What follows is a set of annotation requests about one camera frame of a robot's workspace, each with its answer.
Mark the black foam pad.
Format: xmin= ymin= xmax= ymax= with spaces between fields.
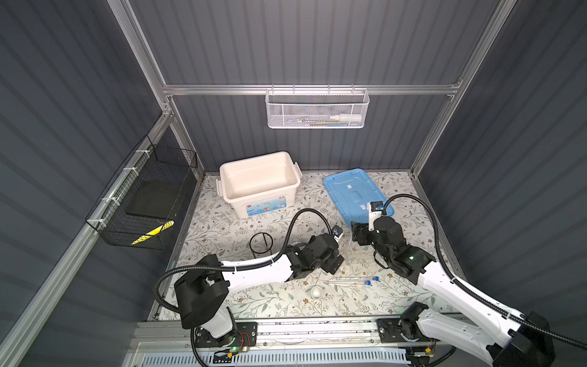
xmin=126 ymin=181 xmax=180 ymax=220

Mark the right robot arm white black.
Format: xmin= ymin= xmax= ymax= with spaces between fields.
xmin=351 ymin=201 xmax=586 ymax=366

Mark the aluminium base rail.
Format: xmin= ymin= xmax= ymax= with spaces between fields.
xmin=123 ymin=313 xmax=478 ymax=367

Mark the black wire wall basket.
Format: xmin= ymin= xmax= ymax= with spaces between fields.
xmin=87 ymin=139 xmax=199 ymax=250

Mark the white wire mesh basket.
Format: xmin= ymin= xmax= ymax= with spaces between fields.
xmin=264 ymin=88 xmax=370 ymax=129

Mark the black wire ring stand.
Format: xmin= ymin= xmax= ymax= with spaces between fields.
xmin=249 ymin=232 xmax=274 ymax=258

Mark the white plastic storage box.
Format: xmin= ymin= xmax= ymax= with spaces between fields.
xmin=216 ymin=151 xmax=303 ymax=220

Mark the white bottle in basket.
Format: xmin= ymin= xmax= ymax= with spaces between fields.
xmin=329 ymin=114 xmax=363 ymax=124

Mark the blue plastic box lid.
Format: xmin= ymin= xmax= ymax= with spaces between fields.
xmin=323 ymin=168 xmax=387 ymax=226

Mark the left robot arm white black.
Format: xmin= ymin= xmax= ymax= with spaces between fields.
xmin=153 ymin=208 xmax=344 ymax=346

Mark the yellow black striped tape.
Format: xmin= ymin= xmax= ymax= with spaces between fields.
xmin=131 ymin=220 xmax=174 ymax=246

